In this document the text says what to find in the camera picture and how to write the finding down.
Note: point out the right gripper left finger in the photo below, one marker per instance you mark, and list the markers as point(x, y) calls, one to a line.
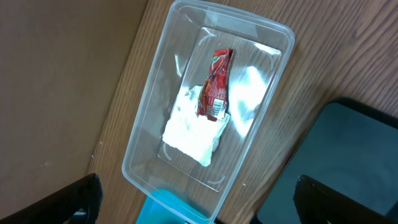
point(78, 202)

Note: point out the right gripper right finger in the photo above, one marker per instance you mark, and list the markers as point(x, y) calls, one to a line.
point(315, 202)

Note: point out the white paper napkin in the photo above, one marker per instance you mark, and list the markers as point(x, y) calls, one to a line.
point(194, 135)

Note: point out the red snack wrapper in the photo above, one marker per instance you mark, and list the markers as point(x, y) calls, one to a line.
point(213, 98)

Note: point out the clear plastic waste bin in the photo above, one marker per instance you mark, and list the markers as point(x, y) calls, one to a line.
point(193, 31)

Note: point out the black rectangular tray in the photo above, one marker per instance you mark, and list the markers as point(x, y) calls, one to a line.
point(350, 147)

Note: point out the teal plastic serving tray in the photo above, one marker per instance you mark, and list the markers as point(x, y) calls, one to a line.
point(163, 207)

